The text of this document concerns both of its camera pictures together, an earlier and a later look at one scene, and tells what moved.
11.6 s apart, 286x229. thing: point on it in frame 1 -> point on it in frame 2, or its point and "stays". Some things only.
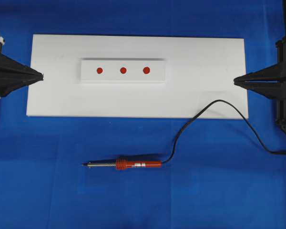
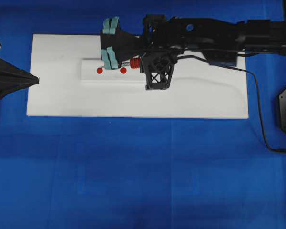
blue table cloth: [220, 177] stays
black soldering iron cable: [241, 118] -> [256, 85]
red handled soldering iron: [124, 164] -> [135, 62]
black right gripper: [277, 83] -> [159, 32]
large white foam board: [103, 76] stays
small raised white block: [123, 71] stays
